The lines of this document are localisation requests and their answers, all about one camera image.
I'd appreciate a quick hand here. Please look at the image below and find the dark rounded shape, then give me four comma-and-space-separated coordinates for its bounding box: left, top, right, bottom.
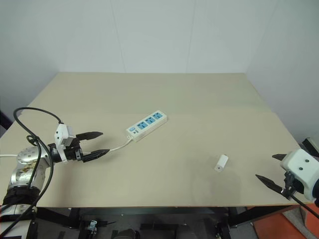
113, 228, 141, 239

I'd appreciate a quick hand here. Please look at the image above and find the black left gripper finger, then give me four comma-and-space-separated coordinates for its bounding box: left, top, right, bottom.
75, 130, 104, 143
82, 149, 111, 164

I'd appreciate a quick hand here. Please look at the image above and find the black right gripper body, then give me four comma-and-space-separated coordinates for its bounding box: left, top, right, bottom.
282, 171, 305, 201

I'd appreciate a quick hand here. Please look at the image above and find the black metal table frame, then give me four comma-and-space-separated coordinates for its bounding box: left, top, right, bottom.
34, 204, 301, 239

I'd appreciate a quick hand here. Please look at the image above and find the black and white frame object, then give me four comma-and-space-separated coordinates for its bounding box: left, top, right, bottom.
302, 136, 319, 158

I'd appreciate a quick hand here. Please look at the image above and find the white power strip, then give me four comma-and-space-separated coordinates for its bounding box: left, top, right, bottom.
125, 110, 168, 143

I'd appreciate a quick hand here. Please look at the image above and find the small white plug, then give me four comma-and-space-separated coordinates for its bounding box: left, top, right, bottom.
214, 154, 230, 173

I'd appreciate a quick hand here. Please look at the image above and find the orange floor mat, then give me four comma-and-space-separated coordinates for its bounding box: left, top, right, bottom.
249, 211, 319, 239

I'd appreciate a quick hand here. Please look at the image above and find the dark purple panel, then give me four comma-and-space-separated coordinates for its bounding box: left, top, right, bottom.
0, 109, 13, 138

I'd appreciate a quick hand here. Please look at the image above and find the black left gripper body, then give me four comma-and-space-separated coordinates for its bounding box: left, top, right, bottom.
63, 137, 85, 163

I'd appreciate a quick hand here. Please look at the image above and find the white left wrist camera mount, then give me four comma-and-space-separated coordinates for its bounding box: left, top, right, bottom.
54, 123, 76, 164

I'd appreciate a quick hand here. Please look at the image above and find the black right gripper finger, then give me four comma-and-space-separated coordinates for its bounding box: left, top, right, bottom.
255, 174, 285, 194
272, 153, 288, 163

